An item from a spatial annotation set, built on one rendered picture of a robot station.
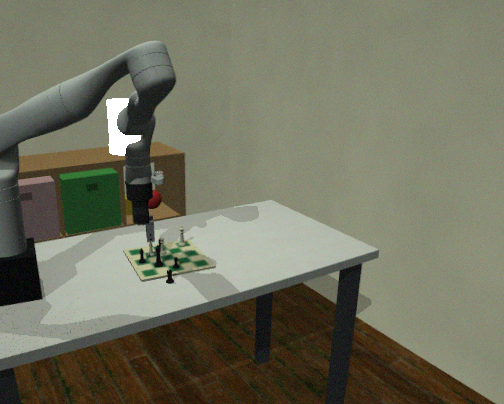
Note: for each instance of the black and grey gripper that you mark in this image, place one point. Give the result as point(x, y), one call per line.
point(139, 191)

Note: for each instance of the green and cream chessboard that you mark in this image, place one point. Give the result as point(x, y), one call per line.
point(190, 259)

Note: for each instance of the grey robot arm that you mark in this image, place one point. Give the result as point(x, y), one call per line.
point(153, 77)

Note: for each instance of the white chess piece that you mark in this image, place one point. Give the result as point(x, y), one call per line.
point(162, 246)
point(182, 242)

